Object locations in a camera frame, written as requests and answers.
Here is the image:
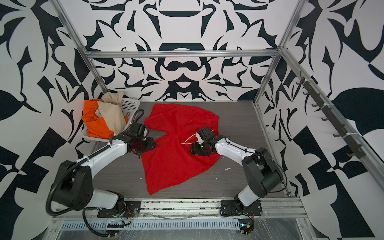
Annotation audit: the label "red shorts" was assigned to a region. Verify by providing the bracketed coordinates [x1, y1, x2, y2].
[142, 104, 220, 195]

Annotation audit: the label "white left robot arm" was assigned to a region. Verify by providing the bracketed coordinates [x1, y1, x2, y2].
[46, 123, 156, 216]

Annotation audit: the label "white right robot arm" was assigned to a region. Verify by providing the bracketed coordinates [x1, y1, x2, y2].
[190, 127, 286, 208]

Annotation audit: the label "orange shorts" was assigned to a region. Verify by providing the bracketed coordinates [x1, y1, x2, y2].
[82, 100, 129, 139]

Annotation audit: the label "beige shorts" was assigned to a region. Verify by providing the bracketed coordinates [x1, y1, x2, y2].
[95, 92, 127, 135]

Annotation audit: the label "white plastic laundry basket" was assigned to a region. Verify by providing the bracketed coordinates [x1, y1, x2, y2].
[82, 97, 141, 143]

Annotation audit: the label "black hook rack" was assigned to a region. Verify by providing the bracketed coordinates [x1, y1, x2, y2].
[297, 73, 367, 159]

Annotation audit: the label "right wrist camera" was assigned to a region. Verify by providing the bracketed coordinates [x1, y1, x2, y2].
[196, 132, 204, 145]

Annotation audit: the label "white drawstring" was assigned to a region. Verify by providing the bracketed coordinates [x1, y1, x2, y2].
[180, 129, 202, 145]

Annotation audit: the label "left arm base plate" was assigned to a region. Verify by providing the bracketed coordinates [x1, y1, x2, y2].
[97, 201, 142, 218]

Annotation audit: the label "aluminium mounting rail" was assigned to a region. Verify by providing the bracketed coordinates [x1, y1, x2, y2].
[52, 197, 308, 221]

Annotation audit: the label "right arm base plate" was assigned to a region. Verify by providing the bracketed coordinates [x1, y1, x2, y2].
[220, 200, 263, 217]

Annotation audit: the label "white slotted cable duct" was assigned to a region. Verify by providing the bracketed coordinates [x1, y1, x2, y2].
[61, 218, 241, 231]

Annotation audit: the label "aluminium frame horizontal bar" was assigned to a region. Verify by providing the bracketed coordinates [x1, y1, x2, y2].
[87, 50, 276, 59]

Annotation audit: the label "aluminium frame left post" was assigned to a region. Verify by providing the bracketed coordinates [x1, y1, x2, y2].
[50, 0, 109, 93]

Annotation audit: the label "aluminium frame post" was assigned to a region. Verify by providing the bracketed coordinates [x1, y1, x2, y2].
[253, 0, 308, 106]
[50, 0, 109, 93]

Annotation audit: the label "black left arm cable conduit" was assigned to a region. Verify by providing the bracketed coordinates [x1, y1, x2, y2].
[44, 108, 146, 238]

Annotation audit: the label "aluminium frame right post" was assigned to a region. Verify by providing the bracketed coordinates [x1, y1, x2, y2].
[253, 0, 308, 106]

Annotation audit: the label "aluminium frame right side bar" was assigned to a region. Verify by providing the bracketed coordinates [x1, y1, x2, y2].
[278, 48, 384, 189]

